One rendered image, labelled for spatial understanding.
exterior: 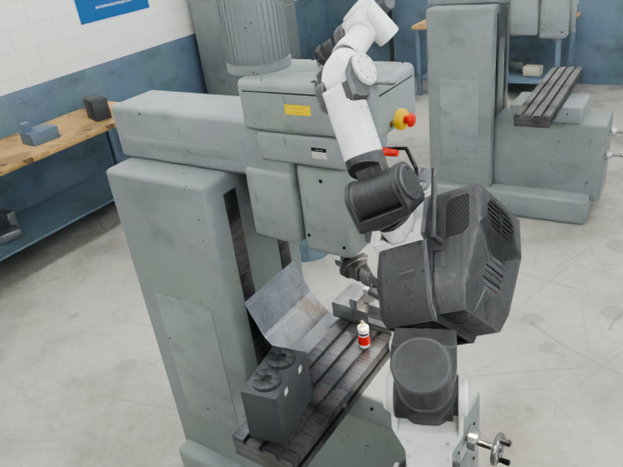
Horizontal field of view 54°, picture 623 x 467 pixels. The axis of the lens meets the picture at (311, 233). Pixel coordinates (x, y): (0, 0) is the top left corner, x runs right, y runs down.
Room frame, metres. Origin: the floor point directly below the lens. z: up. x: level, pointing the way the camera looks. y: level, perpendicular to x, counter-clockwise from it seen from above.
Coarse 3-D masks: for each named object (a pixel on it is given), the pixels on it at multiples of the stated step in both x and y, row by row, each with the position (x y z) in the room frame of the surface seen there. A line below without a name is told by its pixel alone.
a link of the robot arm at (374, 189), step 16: (352, 160) 1.24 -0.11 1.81; (368, 160) 1.23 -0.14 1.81; (384, 160) 1.25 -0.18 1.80; (352, 176) 1.27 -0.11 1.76; (368, 176) 1.23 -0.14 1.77; (384, 176) 1.19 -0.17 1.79; (352, 192) 1.22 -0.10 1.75; (368, 192) 1.19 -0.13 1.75; (384, 192) 1.17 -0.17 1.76; (368, 208) 1.19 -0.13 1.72; (384, 208) 1.18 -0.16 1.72
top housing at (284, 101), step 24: (288, 72) 1.80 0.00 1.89; (312, 72) 1.76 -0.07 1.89; (384, 72) 1.66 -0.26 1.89; (408, 72) 1.70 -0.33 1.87; (240, 96) 1.81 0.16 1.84; (264, 96) 1.75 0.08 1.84; (288, 96) 1.70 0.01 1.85; (312, 96) 1.65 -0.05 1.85; (384, 96) 1.58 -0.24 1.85; (408, 96) 1.69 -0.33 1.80; (264, 120) 1.76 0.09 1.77; (288, 120) 1.71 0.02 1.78; (312, 120) 1.65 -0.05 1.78; (384, 120) 1.57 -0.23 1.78
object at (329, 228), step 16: (304, 176) 1.73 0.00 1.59; (320, 176) 1.69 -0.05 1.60; (336, 176) 1.66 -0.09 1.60; (304, 192) 1.73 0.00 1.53; (320, 192) 1.69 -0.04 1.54; (336, 192) 1.66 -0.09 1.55; (304, 208) 1.74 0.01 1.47; (320, 208) 1.70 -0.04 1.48; (336, 208) 1.66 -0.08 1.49; (304, 224) 1.75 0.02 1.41; (320, 224) 1.70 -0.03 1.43; (336, 224) 1.67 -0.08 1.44; (352, 224) 1.65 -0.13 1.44; (320, 240) 1.71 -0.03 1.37; (336, 240) 1.67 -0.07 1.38; (352, 240) 1.65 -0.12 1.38; (352, 256) 1.65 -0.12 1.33
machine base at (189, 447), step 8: (192, 440) 2.07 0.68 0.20; (184, 448) 2.03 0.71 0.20; (192, 448) 2.02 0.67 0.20; (200, 448) 2.01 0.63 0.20; (208, 448) 2.01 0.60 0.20; (184, 456) 2.01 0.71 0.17; (192, 456) 1.99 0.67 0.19; (200, 456) 1.97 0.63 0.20; (208, 456) 1.96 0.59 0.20; (216, 456) 1.96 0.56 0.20; (224, 456) 1.95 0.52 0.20; (184, 464) 2.02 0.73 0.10; (192, 464) 1.99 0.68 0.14; (200, 464) 1.95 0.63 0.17; (208, 464) 1.93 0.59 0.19; (216, 464) 1.91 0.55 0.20; (224, 464) 1.90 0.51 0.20; (232, 464) 1.90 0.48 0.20; (240, 464) 1.89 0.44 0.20
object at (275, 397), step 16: (272, 352) 1.51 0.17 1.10; (288, 352) 1.49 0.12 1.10; (304, 352) 1.50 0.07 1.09; (272, 368) 1.45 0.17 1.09; (288, 368) 1.44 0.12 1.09; (304, 368) 1.48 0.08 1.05; (256, 384) 1.37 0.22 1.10; (272, 384) 1.36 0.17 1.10; (288, 384) 1.38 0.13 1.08; (304, 384) 1.46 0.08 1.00; (256, 400) 1.34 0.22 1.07; (272, 400) 1.31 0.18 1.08; (288, 400) 1.37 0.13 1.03; (304, 400) 1.45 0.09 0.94; (256, 416) 1.34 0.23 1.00; (272, 416) 1.32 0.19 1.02; (288, 416) 1.35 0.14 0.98; (256, 432) 1.35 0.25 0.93; (272, 432) 1.32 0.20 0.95; (288, 432) 1.34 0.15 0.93
